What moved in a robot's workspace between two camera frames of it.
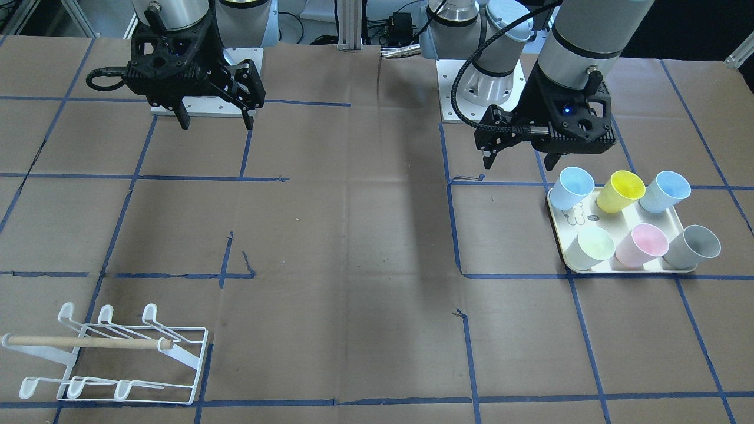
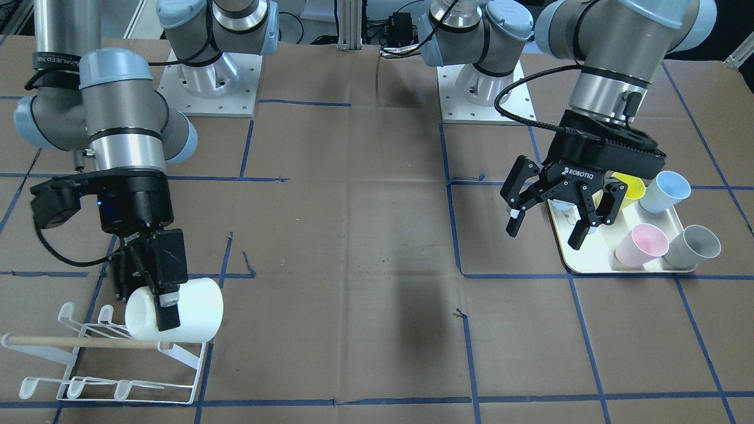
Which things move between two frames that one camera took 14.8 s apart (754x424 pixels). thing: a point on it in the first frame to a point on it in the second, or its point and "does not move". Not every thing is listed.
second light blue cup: [664, 190] does not move
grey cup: [691, 246] does not move
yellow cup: [621, 189] does not move
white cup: [590, 247] to [201, 312]
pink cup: [644, 243] does not move
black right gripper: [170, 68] to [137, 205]
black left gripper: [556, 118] to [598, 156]
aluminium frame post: [350, 16] does not move
